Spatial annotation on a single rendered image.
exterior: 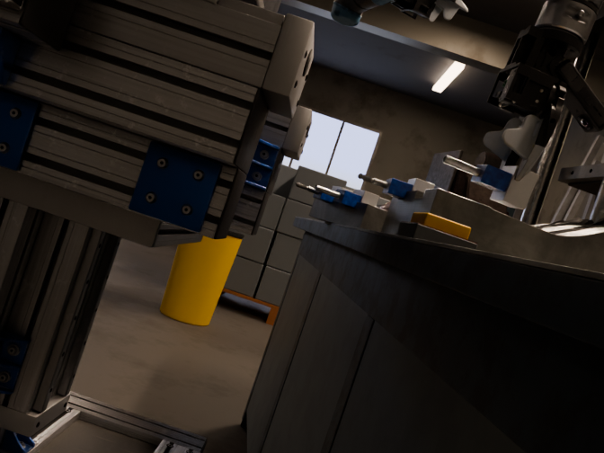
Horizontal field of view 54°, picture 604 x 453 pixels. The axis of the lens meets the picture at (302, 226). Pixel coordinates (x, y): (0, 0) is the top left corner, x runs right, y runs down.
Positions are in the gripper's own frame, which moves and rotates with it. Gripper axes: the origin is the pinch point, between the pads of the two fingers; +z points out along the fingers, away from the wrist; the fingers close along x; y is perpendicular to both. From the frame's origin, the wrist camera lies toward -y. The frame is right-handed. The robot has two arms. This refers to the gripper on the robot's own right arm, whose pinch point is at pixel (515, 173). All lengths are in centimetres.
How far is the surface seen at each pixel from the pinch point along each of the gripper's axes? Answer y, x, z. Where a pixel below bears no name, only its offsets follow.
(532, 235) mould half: -6.6, -1.0, 7.4
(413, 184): 8.9, -18.5, 5.8
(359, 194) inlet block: 14.0, -35.8, 10.6
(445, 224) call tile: 11.8, 14.8, 11.2
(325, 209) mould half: 18, -47, 16
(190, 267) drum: 51, -268, 83
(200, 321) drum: 34, -270, 112
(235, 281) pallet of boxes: 21, -355, 98
